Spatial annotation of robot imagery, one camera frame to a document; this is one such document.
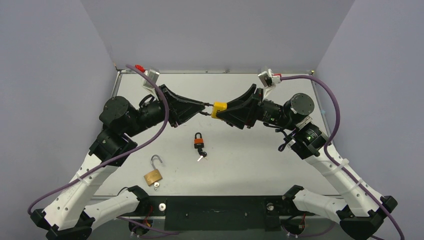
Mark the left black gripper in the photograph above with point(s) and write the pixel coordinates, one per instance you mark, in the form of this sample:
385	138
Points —
180	109

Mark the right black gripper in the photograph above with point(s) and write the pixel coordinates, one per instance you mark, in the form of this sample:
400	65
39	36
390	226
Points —
253	108

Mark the yellow padlock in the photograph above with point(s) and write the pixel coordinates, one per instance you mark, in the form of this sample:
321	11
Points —
216	108

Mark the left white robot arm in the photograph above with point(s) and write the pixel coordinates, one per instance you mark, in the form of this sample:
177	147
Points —
70	216

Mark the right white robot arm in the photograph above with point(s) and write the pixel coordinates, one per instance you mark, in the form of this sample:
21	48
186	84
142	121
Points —
360	210

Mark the key of large padlock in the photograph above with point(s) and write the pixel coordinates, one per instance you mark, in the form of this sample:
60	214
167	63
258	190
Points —
156	186

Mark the orange padlock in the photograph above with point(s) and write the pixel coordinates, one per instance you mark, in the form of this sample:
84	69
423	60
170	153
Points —
198	141

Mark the keys of orange padlock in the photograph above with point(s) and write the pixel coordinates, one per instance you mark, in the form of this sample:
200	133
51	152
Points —
202	154

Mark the large brass padlock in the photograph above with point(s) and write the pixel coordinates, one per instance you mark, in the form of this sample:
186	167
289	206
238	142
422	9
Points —
153	176

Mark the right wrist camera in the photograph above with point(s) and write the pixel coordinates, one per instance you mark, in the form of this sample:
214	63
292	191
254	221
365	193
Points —
269	79

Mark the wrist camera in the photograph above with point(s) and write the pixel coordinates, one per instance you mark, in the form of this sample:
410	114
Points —
269	79
153	74

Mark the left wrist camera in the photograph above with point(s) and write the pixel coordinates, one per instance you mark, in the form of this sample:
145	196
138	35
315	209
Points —
153	74

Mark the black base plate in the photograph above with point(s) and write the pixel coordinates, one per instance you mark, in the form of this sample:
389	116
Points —
218	213

